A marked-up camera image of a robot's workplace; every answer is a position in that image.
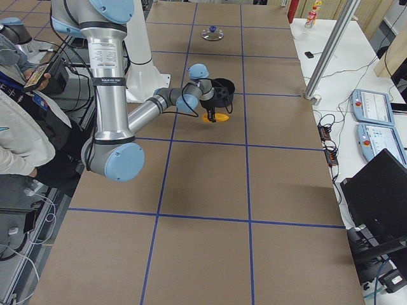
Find blue teach pendant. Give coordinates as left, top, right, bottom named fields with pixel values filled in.
left=357, top=123, right=406, bottom=166
left=349, top=89, right=395, bottom=126

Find small black square pad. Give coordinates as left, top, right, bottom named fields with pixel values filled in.
left=305, top=51, right=314, bottom=58

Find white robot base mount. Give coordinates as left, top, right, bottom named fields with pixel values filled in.
left=125, top=1, right=170, bottom=103

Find red printed plastic bag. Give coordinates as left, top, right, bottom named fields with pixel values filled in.
left=305, top=0, right=322, bottom=29

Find upper blue teach pendant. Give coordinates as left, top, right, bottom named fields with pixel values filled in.
left=349, top=89, right=395, bottom=126

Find black orange cable adapters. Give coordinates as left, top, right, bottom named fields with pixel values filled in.
left=317, top=124, right=339, bottom=168

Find glass pot lid purple knob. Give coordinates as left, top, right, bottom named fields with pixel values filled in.
left=201, top=25, right=224, bottom=41

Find small metal cylinder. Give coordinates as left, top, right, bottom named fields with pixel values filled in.
left=311, top=94, right=322, bottom=105

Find person in white shirt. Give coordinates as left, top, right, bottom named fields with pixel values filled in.
left=1, top=36, right=91, bottom=197

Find black laptop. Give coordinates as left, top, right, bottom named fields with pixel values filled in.
left=340, top=149, right=406, bottom=241

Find aluminium frame post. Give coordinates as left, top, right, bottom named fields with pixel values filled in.
left=303, top=0, right=361, bottom=100

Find yellow corn cob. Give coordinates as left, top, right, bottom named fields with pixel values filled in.
left=202, top=112, right=230, bottom=123

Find black smartphone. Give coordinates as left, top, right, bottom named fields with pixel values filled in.
left=22, top=62, right=50, bottom=92

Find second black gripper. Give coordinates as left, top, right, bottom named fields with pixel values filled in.
left=200, top=96, right=217, bottom=110

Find dark blue saucepan purple handle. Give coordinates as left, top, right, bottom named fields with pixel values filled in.
left=211, top=78, right=235, bottom=107

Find lower blue teach pendant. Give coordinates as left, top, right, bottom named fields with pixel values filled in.
left=357, top=123, right=406, bottom=166

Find second silver grey robot arm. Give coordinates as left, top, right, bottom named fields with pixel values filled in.
left=51, top=1, right=214, bottom=182

